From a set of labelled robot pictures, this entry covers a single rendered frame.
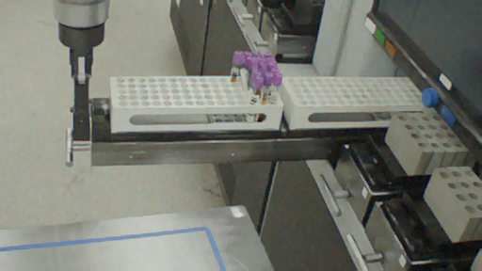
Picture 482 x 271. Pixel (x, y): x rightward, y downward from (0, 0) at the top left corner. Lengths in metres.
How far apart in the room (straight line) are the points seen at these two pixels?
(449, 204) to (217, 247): 0.36
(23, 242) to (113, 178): 1.38
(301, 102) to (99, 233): 0.45
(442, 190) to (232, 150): 0.36
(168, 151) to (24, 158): 1.30
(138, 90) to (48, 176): 1.20
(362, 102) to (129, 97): 0.42
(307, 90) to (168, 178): 1.16
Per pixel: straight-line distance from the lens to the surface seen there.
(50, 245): 0.84
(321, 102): 1.12
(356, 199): 1.08
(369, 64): 1.25
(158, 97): 1.05
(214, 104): 1.05
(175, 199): 2.14
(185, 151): 1.06
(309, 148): 1.12
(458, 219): 0.96
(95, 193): 2.15
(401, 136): 1.08
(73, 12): 0.93
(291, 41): 1.47
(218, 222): 0.89
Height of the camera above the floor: 1.43
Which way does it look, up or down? 33 degrees down
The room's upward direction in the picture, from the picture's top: 6 degrees clockwise
